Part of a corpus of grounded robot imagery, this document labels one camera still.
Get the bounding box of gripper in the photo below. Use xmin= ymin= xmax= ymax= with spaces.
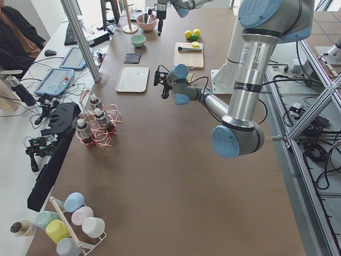
xmin=148 ymin=7 xmax=167 ymax=36
xmin=161 ymin=76 xmax=173 ymax=99

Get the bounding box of plain bread slice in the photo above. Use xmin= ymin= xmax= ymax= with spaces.
xmin=186 ymin=73 xmax=194 ymax=83

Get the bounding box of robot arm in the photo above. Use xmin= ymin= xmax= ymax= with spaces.
xmin=148 ymin=0 xmax=211 ymax=36
xmin=154 ymin=1 xmax=314 ymax=158

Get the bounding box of cream rabbit tray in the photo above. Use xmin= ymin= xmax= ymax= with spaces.
xmin=115 ymin=64 xmax=149 ymax=93

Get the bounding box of pink bowl with ice cubes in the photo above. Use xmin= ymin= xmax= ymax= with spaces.
xmin=136 ymin=14 xmax=158 ymax=32

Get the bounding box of metal ice scoop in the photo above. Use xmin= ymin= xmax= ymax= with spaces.
xmin=141 ymin=12 xmax=151 ymax=24

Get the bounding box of mint green bowl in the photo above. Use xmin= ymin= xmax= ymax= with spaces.
xmin=130 ymin=35 xmax=146 ymax=47

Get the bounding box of yellow lemon left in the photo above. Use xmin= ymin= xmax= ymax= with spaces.
xmin=184 ymin=30 xmax=193 ymax=39

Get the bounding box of yellow lemon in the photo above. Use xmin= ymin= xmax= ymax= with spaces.
xmin=184 ymin=30 xmax=193 ymax=39
xmin=193 ymin=28 xmax=201 ymax=37

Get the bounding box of wooden mug tree stand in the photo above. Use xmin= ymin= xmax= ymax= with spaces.
xmin=121 ymin=0 xmax=139 ymax=34

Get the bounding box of lime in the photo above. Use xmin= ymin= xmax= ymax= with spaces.
xmin=190 ymin=34 xmax=200 ymax=42

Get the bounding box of yellow lemon right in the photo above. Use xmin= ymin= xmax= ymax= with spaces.
xmin=193 ymin=28 xmax=201 ymax=37

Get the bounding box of half lemon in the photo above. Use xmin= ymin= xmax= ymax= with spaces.
xmin=191 ymin=41 xmax=200 ymax=49

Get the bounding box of wooden cutting board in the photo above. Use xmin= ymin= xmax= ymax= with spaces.
xmin=173 ymin=42 xmax=204 ymax=69

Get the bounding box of dark grey cloth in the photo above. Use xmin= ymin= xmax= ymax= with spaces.
xmin=124 ymin=53 xmax=141 ymax=64

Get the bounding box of tea bottle two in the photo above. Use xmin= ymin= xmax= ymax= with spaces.
xmin=94 ymin=108 xmax=112 ymax=132

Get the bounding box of tea bottle one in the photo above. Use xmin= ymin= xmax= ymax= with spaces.
xmin=90 ymin=97 xmax=102 ymax=110

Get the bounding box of tea bottle three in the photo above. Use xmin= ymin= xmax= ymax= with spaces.
xmin=77 ymin=118 xmax=95 ymax=147

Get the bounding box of black keyboard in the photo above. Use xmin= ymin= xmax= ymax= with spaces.
xmin=64 ymin=24 xmax=77 ymax=46

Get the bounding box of blue teach pendant far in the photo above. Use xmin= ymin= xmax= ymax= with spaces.
xmin=59 ymin=47 xmax=86 ymax=71

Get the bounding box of blue teach pendant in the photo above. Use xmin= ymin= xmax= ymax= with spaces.
xmin=59 ymin=47 xmax=86 ymax=71
xmin=34 ymin=68 xmax=75 ymax=97

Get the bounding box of blue teach pendant near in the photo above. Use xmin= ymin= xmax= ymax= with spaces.
xmin=34 ymin=68 xmax=75 ymax=97

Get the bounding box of computer mouse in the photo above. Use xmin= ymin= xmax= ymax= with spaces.
xmin=44 ymin=49 xmax=56 ymax=57

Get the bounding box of black thermos bottle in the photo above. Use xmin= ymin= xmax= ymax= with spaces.
xmin=6 ymin=75 xmax=36 ymax=106

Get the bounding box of seated person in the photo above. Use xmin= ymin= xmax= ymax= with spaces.
xmin=1 ymin=1 xmax=47 ymax=78

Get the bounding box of pink cup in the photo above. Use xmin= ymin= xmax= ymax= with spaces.
xmin=71 ymin=206 xmax=93 ymax=226

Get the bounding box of white cup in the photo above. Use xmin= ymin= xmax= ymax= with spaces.
xmin=82 ymin=217 xmax=105 ymax=238

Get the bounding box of white cup rack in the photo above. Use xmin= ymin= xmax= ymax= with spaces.
xmin=48 ymin=196 xmax=107 ymax=255

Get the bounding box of yellow cup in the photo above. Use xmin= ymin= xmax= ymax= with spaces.
xmin=45 ymin=219 xmax=71 ymax=244

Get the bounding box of mint cup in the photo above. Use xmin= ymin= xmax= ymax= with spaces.
xmin=36 ymin=211 xmax=60 ymax=230

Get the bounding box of grey blue cup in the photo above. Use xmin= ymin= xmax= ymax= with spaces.
xmin=56 ymin=238 xmax=81 ymax=256

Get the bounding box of paper coffee cup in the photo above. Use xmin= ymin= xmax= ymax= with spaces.
xmin=10 ymin=219 xmax=36 ymax=236

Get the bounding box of copper wire bottle rack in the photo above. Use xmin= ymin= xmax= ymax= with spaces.
xmin=76 ymin=89 xmax=122 ymax=150

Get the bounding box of aluminium frame post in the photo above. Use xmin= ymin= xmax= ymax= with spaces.
xmin=60 ymin=0 xmax=100 ymax=83

